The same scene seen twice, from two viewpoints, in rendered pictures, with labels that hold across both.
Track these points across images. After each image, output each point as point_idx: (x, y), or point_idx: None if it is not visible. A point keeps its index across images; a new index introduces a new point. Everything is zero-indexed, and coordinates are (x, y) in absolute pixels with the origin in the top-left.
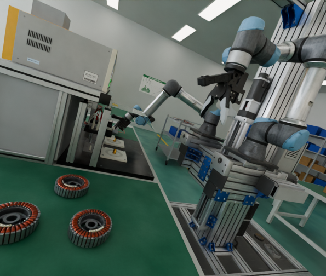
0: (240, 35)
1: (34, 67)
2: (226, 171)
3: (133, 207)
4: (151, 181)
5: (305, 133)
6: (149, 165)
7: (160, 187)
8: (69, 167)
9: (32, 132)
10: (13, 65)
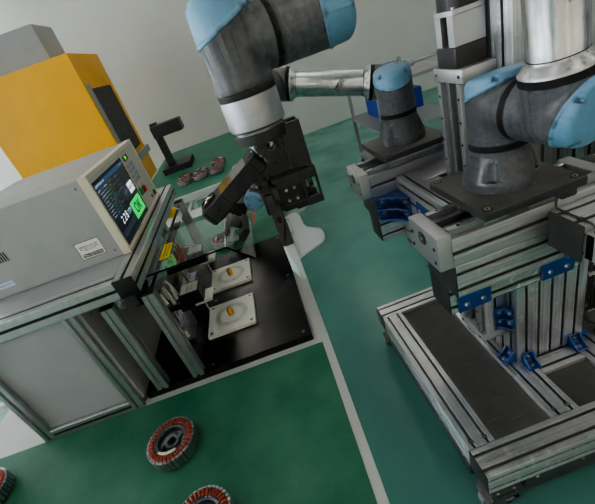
0: (204, 63)
1: (14, 291)
2: (443, 261)
3: (275, 436)
4: (310, 343)
5: None
6: (307, 294)
7: (328, 350)
8: (169, 393)
9: (85, 384)
10: None
